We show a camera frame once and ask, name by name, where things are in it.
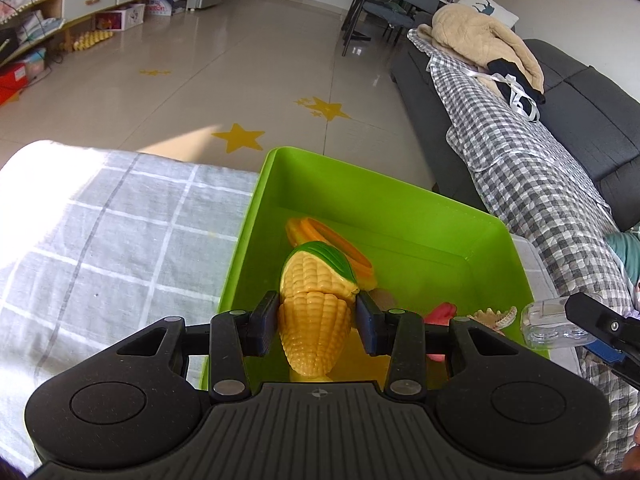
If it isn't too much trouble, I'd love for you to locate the beige jacket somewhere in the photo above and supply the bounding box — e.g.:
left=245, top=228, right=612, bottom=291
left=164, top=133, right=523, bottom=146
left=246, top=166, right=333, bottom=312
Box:
left=431, top=4, right=546, bottom=96

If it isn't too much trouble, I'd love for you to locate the white cardboard box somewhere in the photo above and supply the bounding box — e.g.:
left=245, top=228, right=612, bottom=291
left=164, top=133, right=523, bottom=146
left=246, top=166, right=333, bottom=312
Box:
left=95, top=4, right=146, bottom=31

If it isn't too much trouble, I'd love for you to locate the clear plastic container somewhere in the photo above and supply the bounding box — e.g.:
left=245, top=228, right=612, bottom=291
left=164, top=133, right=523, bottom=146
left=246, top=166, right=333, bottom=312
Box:
left=520, top=297, right=598, bottom=351

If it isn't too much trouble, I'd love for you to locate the row of yellow toy ducks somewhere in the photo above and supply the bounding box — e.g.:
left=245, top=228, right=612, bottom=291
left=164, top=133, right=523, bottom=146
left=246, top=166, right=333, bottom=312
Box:
left=65, top=30, right=115, bottom=52

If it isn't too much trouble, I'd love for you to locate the green plastic box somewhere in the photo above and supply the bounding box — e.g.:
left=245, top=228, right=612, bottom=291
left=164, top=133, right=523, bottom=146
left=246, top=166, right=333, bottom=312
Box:
left=200, top=146, right=551, bottom=396

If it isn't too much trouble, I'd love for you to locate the red storage box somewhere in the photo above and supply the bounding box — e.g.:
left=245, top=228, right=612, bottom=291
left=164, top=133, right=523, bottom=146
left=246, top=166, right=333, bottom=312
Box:
left=0, top=62, right=28, bottom=106

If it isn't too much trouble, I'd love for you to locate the teal cushion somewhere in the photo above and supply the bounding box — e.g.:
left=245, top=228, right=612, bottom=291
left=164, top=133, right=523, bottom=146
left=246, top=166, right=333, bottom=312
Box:
left=606, top=232, right=640, bottom=286

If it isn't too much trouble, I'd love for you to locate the beige toy shell piece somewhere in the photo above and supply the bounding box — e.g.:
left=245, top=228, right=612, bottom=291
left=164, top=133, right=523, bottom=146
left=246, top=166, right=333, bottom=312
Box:
left=466, top=306, right=518, bottom=336

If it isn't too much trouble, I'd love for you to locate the red toy food piece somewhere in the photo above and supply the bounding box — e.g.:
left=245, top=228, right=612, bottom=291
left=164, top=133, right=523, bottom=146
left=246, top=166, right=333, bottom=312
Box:
left=424, top=301, right=458, bottom=365

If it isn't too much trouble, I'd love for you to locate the dark grey sofa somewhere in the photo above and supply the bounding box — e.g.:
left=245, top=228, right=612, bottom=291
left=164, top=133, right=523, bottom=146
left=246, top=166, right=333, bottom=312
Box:
left=390, top=37, right=640, bottom=231

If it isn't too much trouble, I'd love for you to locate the grey checked sofa cover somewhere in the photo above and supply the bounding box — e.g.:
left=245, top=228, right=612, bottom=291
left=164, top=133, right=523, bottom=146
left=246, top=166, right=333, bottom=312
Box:
left=407, top=27, right=640, bottom=471

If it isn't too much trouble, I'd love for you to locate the white deer print pillow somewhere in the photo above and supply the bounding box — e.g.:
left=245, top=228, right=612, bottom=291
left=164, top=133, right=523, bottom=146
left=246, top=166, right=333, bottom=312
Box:
left=457, top=0, right=520, bottom=28

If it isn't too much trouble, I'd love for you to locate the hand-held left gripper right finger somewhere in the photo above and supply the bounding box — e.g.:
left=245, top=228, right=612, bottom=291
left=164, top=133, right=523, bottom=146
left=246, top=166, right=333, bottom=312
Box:
left=356, top=291, right=521, bottom=401

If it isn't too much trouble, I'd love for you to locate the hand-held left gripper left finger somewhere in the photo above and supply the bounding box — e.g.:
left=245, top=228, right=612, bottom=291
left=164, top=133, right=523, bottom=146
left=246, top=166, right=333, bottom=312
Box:
left=116, top=290, right=281, bottom=405

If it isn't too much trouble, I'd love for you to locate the yellow toy corn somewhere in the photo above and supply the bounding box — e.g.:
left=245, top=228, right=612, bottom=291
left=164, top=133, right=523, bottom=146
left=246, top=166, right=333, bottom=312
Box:
left=276, top=241, right=361, bottom=378

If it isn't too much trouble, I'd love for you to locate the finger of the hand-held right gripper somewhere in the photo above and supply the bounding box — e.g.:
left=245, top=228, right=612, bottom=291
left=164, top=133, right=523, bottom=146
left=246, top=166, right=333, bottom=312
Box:
left=565, top=292, right=640, bottom=356
left=582, top=340, right=640, bottom=391

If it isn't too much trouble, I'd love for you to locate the black and white garment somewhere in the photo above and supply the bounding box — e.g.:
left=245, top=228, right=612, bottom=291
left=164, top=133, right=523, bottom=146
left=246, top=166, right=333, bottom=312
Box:
left=487, top=57, right=546, bottom=123

